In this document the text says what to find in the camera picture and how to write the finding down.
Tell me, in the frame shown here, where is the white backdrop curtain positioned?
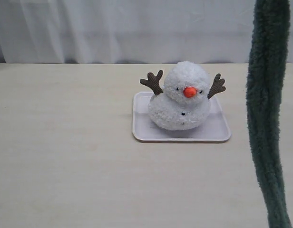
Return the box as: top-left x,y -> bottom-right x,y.
0,0 -> 293,64

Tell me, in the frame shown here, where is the white plush snowman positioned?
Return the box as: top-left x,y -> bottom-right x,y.
139,61 -> 226,131

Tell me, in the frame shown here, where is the white rectangular tray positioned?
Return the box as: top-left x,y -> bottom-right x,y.
132,92 -> 232,143

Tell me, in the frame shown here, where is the green fluffy scarf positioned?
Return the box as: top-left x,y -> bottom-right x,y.
246,0 -> 292,228

